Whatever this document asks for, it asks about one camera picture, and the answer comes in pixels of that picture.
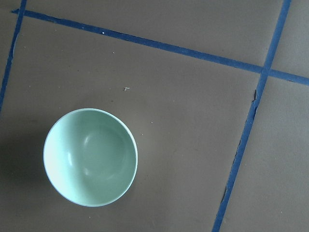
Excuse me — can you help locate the green bowl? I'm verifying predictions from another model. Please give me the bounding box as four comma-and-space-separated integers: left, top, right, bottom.
43, 108, 138, 207

